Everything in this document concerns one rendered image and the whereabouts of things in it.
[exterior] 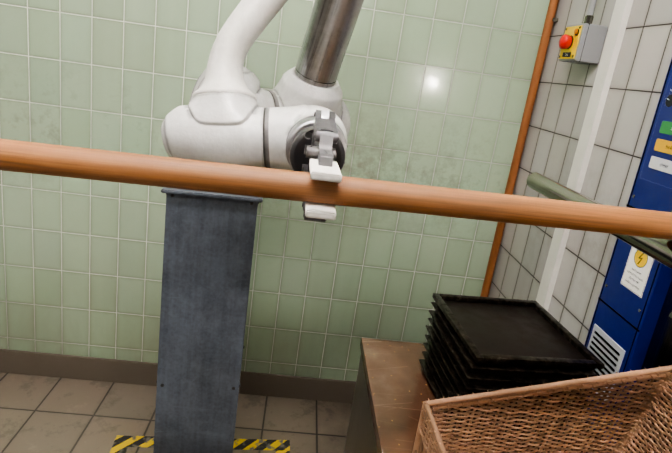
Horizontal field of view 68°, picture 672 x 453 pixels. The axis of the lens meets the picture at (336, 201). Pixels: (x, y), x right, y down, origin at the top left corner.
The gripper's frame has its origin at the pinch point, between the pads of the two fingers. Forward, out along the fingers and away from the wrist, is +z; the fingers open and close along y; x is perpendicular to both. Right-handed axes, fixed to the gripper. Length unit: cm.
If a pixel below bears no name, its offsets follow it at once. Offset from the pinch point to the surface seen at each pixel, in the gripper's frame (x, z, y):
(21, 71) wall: 94, -126, 5
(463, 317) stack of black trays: -41, -54, 41
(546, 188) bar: -38.6, -27.6, 2.4
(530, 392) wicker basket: -46, -28, 41
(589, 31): -72, -88, -30
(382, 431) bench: -23, -38, 61
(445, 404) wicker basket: -30, -28, 45
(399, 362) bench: -31, -64, 61
